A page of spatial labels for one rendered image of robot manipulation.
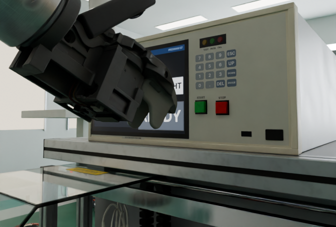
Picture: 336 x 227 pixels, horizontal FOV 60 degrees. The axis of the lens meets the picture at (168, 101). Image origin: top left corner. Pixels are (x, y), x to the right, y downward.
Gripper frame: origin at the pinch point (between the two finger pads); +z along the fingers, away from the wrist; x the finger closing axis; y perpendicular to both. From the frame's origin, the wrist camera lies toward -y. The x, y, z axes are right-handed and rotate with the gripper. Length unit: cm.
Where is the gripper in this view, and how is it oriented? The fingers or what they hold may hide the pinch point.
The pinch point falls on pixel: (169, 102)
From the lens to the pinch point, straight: 40.6
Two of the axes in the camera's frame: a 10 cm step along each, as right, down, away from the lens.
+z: 5.5, 4.8, 6.9
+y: -2.7, 8.8, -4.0
